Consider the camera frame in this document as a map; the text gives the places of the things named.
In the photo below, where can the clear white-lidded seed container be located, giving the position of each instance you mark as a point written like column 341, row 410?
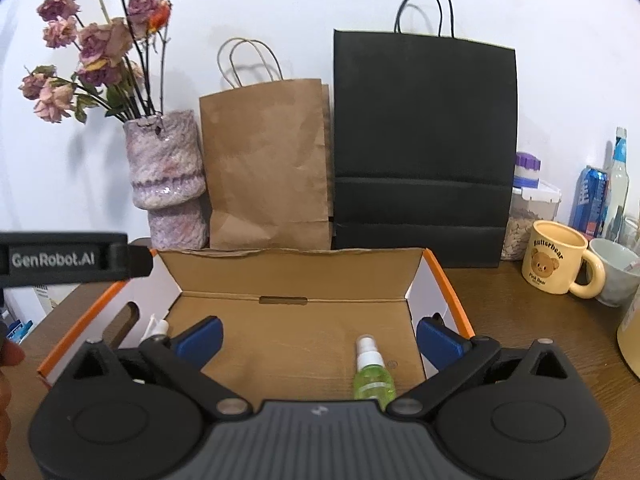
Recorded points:
column 520, row 230

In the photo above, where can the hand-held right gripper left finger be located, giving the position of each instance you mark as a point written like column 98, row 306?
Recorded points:
column 200, row 342

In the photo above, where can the purple-lidded white jar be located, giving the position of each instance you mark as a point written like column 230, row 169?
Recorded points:
column 527, row 170

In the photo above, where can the person's left hand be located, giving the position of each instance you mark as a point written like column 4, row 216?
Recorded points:
column 12, row 355

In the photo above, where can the black paper bag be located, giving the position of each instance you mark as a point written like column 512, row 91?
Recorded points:
column 425, row 135

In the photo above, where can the blue drink can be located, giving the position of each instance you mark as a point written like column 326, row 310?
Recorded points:
column 590, row 200

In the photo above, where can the white labelled box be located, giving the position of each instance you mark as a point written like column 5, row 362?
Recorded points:
column 25, row 305

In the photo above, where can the clear drinking glass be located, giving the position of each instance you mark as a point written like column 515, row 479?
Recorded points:
column 631, row 232

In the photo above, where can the brown paper bag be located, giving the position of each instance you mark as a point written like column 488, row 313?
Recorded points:
column 265, row 160

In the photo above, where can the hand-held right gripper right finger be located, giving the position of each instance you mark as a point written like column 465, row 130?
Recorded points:
column 440, row 345

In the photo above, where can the cream round container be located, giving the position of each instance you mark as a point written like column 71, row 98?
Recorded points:
column 631, row 340

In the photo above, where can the clear blue-labelled glass bottle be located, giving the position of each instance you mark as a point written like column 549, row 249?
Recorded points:
column 617, row 185

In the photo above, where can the dried pink flower bouquet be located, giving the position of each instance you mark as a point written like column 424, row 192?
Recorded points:
column 100, row 40

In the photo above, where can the small white bottle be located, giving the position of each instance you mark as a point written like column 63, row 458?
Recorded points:
column 159, row 327

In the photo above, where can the green spray bottle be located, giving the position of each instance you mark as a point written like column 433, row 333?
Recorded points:
column 373, row 381

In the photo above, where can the yellow bear mug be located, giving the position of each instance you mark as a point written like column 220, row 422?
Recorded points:
column 550, row 260

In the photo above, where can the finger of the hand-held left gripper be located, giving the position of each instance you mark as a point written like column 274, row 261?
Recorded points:
column 140, row 261

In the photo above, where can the blue packet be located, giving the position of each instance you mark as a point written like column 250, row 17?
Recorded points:
column 20, row 332

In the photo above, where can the purple mottled ceramic vase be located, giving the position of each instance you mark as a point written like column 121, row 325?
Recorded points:
column 165, row 170

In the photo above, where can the orange-edged cardboard box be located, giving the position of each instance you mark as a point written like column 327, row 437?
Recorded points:
column 300, row 320

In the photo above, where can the pale grey cup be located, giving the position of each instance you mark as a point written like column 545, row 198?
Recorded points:
column 615, row 280

